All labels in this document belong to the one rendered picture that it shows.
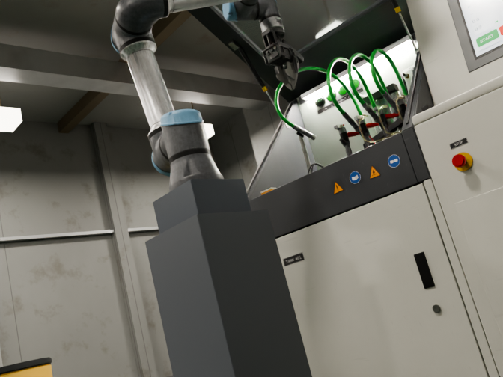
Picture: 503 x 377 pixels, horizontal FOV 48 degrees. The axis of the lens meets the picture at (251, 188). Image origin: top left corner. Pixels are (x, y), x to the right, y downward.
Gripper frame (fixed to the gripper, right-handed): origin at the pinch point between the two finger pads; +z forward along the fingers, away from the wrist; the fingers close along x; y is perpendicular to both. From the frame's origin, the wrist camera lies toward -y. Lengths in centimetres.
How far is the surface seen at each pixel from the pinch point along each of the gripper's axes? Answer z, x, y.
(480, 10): -4, 57, -29
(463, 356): 95, 27, 0
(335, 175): 34.4, 5.8, 0.2
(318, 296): 69, -13, 0
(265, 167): 16.2, -31.4, -16.1
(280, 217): 40.1, -19.2, 0.2
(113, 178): -302, -814, -579
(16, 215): -237, -856, -379
